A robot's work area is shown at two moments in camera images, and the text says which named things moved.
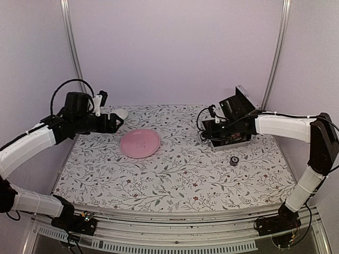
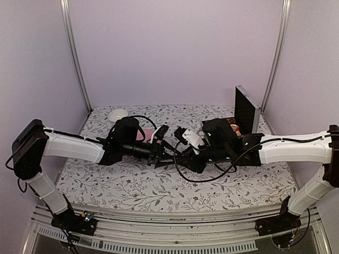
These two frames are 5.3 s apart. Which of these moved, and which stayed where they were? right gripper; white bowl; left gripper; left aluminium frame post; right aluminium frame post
Moved: right gripper; left gripper
Stayed: left aluminium frame post; white bowl; right aluminium frame post
